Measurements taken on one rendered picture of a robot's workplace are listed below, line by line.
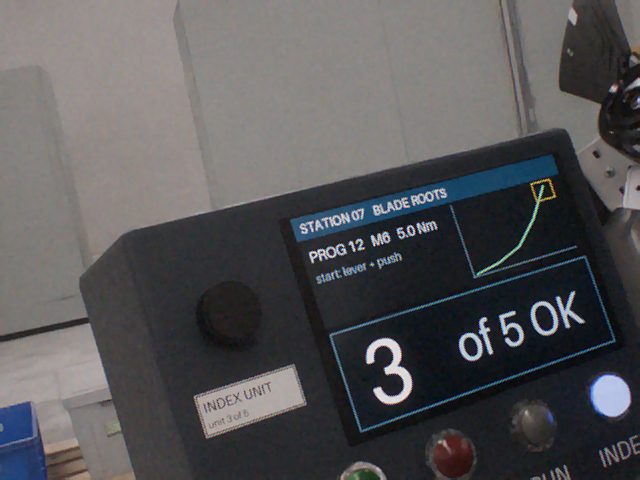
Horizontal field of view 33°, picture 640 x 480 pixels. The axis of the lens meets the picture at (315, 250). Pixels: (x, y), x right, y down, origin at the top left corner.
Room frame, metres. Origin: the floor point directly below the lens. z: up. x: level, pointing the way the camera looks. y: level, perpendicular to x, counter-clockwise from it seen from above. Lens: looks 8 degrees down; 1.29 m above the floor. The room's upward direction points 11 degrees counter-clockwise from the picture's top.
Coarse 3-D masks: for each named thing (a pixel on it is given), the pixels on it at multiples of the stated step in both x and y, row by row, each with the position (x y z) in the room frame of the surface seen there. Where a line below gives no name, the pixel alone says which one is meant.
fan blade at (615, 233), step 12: (612, 216) 1.21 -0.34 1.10; (624, 216) 1.20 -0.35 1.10; (636, 216) 1.20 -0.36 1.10; (612, 228) 1.20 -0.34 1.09; (624, 228) 1.19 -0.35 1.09; (636, 228) 1.19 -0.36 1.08; (612, 240) 1.19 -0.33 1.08; (624, 240) 1.19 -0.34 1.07; (636, 240) 1.18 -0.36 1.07; (612, 252) 1.18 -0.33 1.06; (624, 252) 1.18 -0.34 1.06; (636, 252) 1.17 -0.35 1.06; (624, 264) 1.17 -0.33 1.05; (636, 264) 1.16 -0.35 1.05; (624, 276) 1.16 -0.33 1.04; (636, 276) 1.15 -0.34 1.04; (624, 288) 1.15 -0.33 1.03; (636, 288) 1.15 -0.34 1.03; (636, 300) 1.14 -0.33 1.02; (636, 312) 1.13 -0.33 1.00; (636, 324) 1.12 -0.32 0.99
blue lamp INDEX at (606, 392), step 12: (600, 372) 0.54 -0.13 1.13; (612, 372) 0.54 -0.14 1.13; (588, 384) 0.53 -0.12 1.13; (600, 384) 0.53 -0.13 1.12; (612, 384) 0.53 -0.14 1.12; (624, 384) 0.53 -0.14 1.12; (588, 396) 0.53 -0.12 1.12; (600, 396) 0.53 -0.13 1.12; (612, 396) 0.53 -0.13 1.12; (624, 396) 0.53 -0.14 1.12; (600, 408) 0.53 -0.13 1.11; (612, 408) 0.53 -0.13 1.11; (624, 408) 0.53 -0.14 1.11; (612, 420) 0.53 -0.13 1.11
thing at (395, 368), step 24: (408, 312) 0.51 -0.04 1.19; (336, 336) 0.49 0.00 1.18; (360, 336) 0.49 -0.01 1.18; (384, 336) 0.50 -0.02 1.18; (408, 336) 0.50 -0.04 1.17; (336, 360) 0.49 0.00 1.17; (360, 360) 0.49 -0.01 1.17; (384, 360) 0.49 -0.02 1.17; (408, 360) 0.50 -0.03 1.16; (432, 360) 0.50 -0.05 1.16; (360, 384) 0.49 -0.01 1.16; (384, 384) 0.49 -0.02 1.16; (408, 384) 0.49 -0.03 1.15; (432, 384) 0.50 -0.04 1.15; (360, 408) 0.48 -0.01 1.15; (384, 408) 0.49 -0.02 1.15; (408, 408) 0.49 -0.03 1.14; (432, 408) 0.50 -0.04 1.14; (360, 432) 0.48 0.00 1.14
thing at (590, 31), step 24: (576, 0) 1.56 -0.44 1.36; (600, 0) 1.47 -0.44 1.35; (576, 24) 1.55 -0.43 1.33; (600, 24) 1.46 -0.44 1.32; (576, 48) 1.55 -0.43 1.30; (600, 48) 1.46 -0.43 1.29; (624, 48) 1.38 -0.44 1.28; (576, 72) 1.56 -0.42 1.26; (600, 72) 1.48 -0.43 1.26; (624, 72) 1.39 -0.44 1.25; (600, 96) 1.49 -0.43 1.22
